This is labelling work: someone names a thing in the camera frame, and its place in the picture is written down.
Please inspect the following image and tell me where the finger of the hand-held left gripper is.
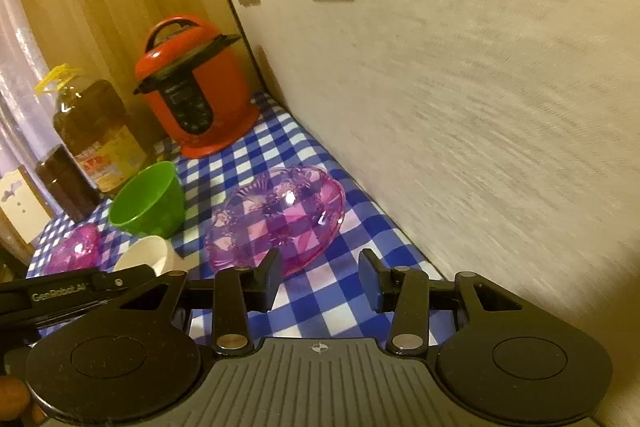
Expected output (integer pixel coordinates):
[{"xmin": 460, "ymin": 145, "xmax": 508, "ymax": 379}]
[{"xmin": 96, "ymin": 264, "xmax": 157, "ymax": 294}]

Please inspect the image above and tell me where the person's left hand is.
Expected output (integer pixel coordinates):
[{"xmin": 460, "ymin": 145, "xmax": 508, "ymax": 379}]
[{"xmin": 0, "ymin": 377, "xmax": 46, "ymax": 426}]

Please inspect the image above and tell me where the blue white checked tablecloth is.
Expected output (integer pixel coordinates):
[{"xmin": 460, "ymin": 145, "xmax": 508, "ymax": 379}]
[{"xmin": 25, "ymin": 89, "xmax": 446, "ymax": 348}]

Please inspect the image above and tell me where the pale sheer curtain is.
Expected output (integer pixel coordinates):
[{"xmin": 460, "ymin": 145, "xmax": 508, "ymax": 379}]
[{"xmin": 0, "ymin": 0, "xmax": 56, "ymax": 188}]

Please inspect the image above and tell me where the green plastic bowl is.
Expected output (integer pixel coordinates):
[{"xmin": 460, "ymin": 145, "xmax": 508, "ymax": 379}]
[{"xmin": 108, "ymin": 161, "xmax": 186, "ymax": 239}]

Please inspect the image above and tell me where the red electric pressure cooker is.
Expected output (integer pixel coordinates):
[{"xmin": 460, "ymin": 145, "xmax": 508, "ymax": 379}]
[{"xmin": 133, "ymin": 16, "xmax": 261, "ymax": 158}]

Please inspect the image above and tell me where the small purple glass dish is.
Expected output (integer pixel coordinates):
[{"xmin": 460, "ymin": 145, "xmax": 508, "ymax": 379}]
[{"xmin": 47, "ymin": 223, "xmax": 102, "ymax": 277}]

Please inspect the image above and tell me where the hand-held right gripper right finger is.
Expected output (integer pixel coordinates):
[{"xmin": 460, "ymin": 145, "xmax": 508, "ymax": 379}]
[{"xmin": 359, "ymin": 249, "xmax": 523, "ymax": 355}]

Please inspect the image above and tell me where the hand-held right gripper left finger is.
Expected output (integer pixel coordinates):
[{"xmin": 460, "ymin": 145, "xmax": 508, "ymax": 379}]
[{"xmin": 117, "ymin": 249, "xmax": 281, "ymax": 355}]

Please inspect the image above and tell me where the large cooking oil bottle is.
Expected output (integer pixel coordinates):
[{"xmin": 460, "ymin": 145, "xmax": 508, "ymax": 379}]
[{"xmin": 35, "ymin": 63, "xmax": 151, "ymax": 200}]

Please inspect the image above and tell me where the dark brown jar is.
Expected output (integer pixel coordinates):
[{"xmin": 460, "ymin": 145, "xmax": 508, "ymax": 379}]
[{"xmin": 35, "ymin": 146, "xmax": 103, "ymax": 223}]

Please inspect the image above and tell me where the large purple glass bowl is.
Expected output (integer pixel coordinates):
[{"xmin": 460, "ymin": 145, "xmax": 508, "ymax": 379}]
[{"xmin": 206, "ymin": 165, "xmax": 347, "ymax": 277}]

